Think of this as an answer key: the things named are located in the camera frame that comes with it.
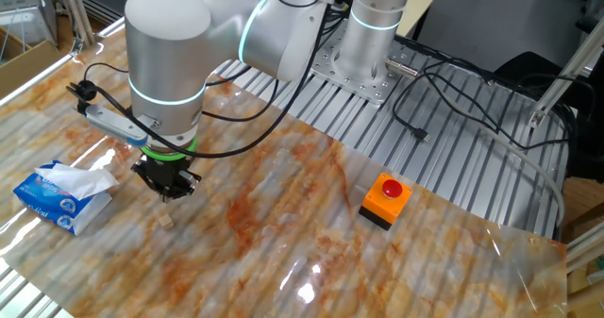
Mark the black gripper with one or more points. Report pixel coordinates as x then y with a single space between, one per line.
169 168

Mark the small wooden block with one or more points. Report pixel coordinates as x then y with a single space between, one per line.
165 221

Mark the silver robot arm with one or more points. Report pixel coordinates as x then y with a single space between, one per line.
165 49

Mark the blue tissue pack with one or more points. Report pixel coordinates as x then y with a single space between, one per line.
52 200

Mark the marble pattern plastic mat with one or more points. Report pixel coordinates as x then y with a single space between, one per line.
283 214

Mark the cardboard box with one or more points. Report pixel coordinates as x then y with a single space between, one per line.
28 68

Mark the orange emergency stop button box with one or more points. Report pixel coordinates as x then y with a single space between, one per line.
384 200

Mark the black chair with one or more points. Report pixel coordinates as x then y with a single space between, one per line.
587 134

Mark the aluminium profile bar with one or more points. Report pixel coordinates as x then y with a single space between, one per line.
587 245

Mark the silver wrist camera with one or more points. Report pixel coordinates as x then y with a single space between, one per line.
113 122

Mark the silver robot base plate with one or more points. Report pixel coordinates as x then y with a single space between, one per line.
377 91

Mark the aluminium frame post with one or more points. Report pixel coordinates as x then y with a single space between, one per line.
561 79

